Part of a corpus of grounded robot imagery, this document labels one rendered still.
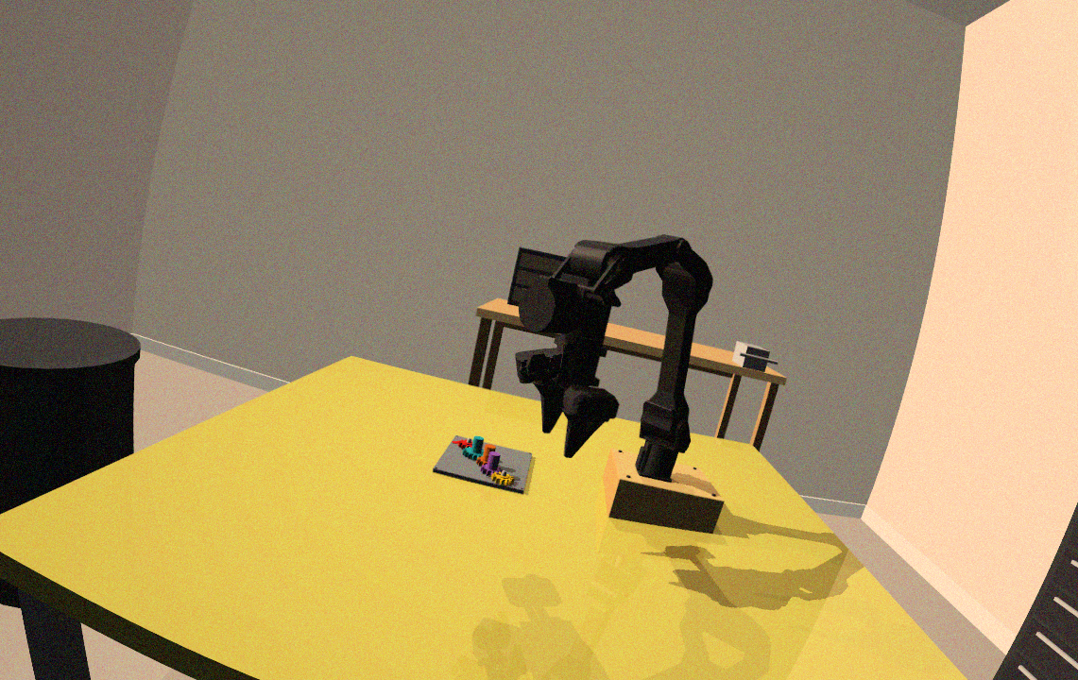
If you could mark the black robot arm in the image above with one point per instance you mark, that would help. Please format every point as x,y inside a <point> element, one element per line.
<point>577,299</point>

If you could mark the purple gear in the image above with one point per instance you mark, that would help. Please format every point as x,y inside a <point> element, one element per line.
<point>492,465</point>

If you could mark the teal gear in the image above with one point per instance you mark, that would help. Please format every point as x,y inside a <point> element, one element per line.
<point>476,450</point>

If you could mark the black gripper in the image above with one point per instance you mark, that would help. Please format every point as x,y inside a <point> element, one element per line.
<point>586,408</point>

